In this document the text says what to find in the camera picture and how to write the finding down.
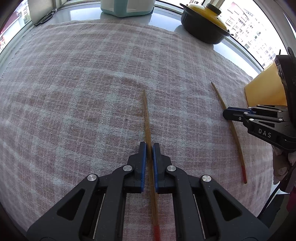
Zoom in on yellow plastic cup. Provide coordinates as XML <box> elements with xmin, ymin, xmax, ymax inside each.
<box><xmin>244</xmin><ymin>61</ymin><xmax>287</xmax><ymax>106</ymax></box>

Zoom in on long wooden chopstick red tip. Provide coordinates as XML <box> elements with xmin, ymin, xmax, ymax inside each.
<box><xmin>211</xmin><ymin>82</ymin><xmax>247</xmax><ymax>184</ymax></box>

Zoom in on black pot yellow lid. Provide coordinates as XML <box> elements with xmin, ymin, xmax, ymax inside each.
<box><xmin>180</xmin><ymin>3</ymin><xmax>230</xmax><ymax>45</ymax></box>

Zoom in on pink checkered cloth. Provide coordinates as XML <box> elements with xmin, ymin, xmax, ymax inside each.
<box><xmin>1</xmin><ymin>20</ymin><xmax>273</xmax><ymax>230</ymax></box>

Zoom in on white teal container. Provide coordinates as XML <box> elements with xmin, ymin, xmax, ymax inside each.
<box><xmin>100</xmin><ymin>0</ymin><xmax>156</xmax><ymax>18</ymax></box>

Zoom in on black scissors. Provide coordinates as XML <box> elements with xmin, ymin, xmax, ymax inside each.
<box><xmin>34</xmin><ymin>9</ymin><xmax>57</xmax><ymax>27</ymax></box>

